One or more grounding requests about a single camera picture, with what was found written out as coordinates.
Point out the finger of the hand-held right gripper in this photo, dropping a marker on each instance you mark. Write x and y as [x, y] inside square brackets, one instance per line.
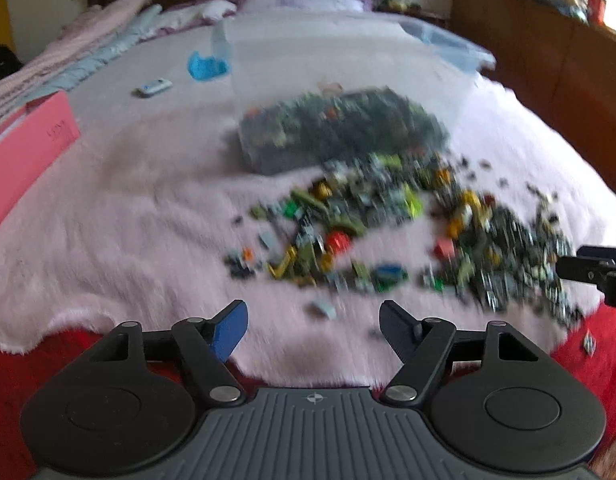
[588, 268]
[603, 252]

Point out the pink cardboard box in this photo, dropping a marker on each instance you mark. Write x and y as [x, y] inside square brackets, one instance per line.
[27, 145]

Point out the red blanket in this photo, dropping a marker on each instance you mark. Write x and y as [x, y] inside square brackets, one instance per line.
[17, 380]

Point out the small purple-frilled white pillow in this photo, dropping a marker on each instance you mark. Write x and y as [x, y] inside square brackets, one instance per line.
[197, 14]

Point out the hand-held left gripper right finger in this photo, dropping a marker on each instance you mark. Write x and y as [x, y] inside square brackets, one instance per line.
[394, 331]

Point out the wooden nightstand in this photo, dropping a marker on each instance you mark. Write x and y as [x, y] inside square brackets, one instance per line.
[418, 15]

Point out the small white device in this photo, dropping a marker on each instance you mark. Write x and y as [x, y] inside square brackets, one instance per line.
[152, 88]

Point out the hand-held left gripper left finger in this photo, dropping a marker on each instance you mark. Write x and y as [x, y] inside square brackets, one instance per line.
[231, 331]

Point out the clear plastic storage container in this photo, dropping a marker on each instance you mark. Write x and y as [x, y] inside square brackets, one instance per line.
[298, 55]

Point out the black bag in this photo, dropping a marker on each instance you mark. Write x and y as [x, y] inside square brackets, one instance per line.
[2, 62]

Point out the wooden dresser cabinet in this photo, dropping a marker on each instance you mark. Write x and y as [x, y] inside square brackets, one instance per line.
[553, 60]

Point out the dark toy brick heap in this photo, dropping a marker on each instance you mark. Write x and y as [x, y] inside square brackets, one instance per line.
[348, 125]

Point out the red box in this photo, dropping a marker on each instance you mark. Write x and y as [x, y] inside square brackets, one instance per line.
[596, 6]

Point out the pile of toy bricks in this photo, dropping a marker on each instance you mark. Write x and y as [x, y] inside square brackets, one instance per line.
[378, 210]

